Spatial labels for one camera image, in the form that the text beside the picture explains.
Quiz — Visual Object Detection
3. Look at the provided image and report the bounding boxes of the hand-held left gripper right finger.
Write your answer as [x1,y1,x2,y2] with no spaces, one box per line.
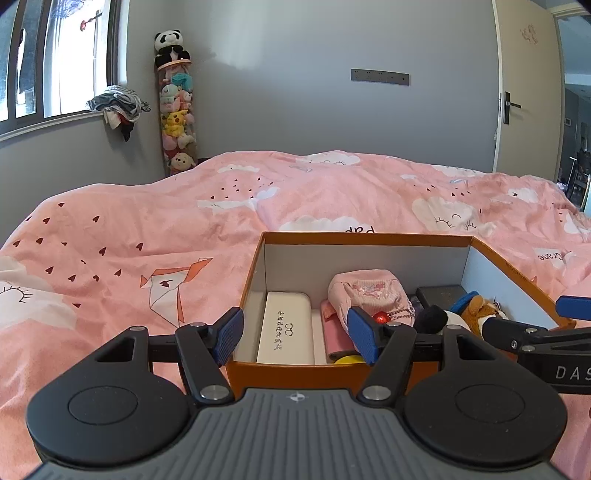
[346,306,502,402]

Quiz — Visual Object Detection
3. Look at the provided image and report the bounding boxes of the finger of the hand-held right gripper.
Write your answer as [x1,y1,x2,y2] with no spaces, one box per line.
[555,295,591,321]
[481,318,578,355]

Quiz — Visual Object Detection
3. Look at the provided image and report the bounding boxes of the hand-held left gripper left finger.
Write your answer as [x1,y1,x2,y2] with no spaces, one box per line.
[92,306,245,403]

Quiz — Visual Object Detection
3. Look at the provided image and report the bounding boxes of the pink case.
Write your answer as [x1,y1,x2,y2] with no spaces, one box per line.
[321,299,354,364]

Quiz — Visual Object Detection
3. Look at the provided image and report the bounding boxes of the pink fabric pouch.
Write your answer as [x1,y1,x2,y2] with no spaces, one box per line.
[328,270,416,330]

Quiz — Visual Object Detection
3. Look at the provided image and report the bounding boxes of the brown dog plush toy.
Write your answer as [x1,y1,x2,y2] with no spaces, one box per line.
[449,291,511,340]

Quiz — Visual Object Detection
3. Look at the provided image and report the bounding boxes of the white glasses case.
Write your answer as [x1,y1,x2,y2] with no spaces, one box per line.
[256,291,315,365]

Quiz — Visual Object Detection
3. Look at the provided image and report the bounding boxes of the white panda plush toy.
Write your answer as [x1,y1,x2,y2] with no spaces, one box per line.
[413,306,460,334]

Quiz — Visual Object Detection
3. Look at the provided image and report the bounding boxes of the orange cardboard box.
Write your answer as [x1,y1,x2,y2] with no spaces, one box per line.
[225,232,578,402]

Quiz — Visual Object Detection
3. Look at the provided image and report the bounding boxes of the dark grey box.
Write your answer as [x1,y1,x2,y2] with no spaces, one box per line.
[414,285,468,308]

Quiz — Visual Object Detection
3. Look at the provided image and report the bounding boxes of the dark hallway furniture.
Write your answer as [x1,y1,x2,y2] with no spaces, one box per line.
[556,69,591,210]

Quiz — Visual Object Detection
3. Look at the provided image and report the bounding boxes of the pink printed blanket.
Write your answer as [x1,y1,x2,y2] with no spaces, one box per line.
[0,150,591,480]

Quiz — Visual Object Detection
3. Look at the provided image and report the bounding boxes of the clear tube of plush toys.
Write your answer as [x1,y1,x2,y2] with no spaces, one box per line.
[157,60,200,176]

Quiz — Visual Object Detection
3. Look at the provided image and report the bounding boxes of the cream door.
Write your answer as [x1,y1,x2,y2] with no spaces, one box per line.
[492,0,566,183]

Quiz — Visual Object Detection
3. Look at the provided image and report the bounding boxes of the pile of clothes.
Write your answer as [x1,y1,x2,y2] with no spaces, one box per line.
[85,84,151,142]

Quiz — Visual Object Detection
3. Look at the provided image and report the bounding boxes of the black white panda plush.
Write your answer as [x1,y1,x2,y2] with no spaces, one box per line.
[154,30,191,70]

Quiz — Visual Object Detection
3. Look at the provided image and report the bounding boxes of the window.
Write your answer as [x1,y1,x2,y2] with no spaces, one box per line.
[0,0,127,141]

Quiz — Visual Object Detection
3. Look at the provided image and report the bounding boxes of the black door handle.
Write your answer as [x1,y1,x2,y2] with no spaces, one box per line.
[499,91,522,124]

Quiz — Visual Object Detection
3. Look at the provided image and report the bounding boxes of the grey wall socket strip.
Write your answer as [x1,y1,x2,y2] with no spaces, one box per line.
[351,68,411,86]

